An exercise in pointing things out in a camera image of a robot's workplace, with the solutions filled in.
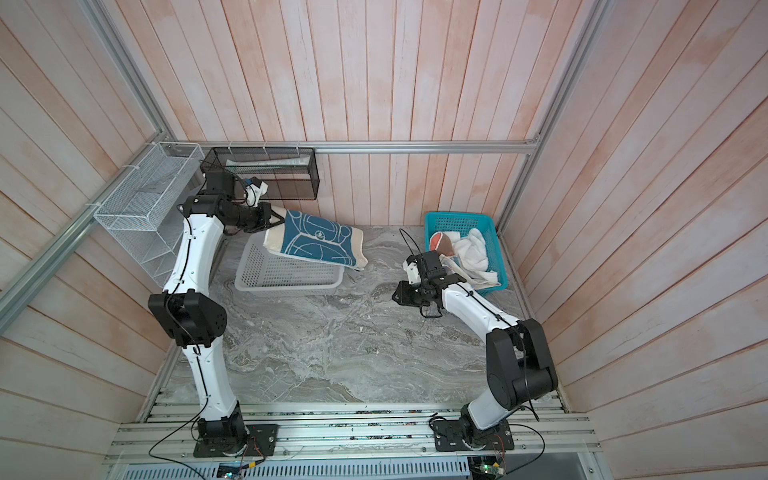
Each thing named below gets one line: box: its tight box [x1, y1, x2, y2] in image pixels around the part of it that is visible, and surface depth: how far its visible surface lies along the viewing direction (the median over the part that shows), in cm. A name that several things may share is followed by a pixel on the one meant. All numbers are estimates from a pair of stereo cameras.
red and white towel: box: [429, 231, 455, 256], surface depth 109 cm
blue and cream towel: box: [264, 210, 368, 271], surface depth 94 cm
